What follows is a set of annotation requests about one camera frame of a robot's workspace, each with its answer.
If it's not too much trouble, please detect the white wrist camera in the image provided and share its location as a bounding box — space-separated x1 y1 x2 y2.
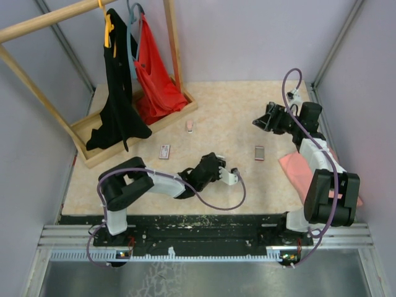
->
287 89 303 106
218 167 239 186

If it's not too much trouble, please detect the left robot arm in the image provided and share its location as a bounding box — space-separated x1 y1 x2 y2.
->
97 152 238 246

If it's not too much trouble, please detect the red staple box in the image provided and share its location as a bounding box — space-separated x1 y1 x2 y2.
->
254 145 265 161
159 144 171 160

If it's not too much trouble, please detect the left red staple box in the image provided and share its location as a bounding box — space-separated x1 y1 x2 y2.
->
159 144 171 160

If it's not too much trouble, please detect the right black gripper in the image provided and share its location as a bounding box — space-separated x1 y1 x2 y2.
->
253 104 302 136

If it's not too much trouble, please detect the pink folded towel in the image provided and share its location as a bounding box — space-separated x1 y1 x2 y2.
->
278 145 363 208

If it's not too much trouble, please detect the aluminium frame rail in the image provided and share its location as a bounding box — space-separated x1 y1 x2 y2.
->
38 223 374 265

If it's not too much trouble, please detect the red hanging garment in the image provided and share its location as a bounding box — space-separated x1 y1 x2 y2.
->
134 16 188 125

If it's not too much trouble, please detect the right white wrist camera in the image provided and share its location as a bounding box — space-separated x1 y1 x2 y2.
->
287 89 303 106

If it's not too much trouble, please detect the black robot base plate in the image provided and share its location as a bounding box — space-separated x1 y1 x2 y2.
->
58 213 313 256

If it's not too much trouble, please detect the right red staple box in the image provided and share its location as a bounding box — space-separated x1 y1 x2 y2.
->
254 145 265 161

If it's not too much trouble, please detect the yellow clothes hanger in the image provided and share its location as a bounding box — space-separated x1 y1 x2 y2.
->
98 0 114 48

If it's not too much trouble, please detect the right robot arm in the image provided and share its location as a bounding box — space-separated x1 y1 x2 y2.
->
252 102 360 245

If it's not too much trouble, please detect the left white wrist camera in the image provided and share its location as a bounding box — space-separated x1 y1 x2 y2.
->
218 167 239 186

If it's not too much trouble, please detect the wooden clothes rack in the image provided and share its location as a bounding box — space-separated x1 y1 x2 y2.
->
0 0 198 170

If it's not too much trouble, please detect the blue clothes hanger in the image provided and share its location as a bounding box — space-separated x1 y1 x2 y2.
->
126 0 146 78

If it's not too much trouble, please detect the black hanging garment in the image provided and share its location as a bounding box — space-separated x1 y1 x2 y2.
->
86 9 152 151

